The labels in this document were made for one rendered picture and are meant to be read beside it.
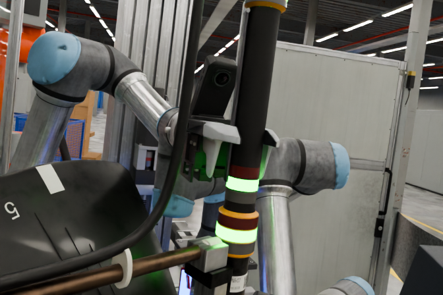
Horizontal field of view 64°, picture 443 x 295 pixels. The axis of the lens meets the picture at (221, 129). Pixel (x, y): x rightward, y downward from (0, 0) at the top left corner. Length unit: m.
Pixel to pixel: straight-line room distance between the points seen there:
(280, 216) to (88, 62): 0.53
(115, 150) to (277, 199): 0.64
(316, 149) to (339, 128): 1.60
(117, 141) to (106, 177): 0.81
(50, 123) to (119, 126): 0.39
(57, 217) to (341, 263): 2.43
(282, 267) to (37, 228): 0.52
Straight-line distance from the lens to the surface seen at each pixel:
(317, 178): 0.87
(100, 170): 0.44
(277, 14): 0.38
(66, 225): 0.38
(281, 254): 0.78
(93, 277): 0.30
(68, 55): 0.81
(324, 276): 2.68
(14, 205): 0.37
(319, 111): 2.39
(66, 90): 0.84
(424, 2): 7.56
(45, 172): 0.40
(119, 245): 0.30
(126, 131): 1.24
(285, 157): 0.82
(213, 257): 0.36
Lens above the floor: 1.52
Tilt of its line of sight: 3 degrees down
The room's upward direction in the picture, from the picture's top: 7 degrees clockwise
